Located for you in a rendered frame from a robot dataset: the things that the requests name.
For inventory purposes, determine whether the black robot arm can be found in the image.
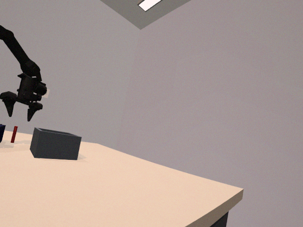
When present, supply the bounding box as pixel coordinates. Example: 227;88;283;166
0;25;47;103

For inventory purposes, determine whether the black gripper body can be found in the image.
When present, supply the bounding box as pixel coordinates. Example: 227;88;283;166
0;86;43;110

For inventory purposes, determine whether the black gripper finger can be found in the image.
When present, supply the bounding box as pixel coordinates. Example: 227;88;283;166
27;107;40;122
2;98;16;117

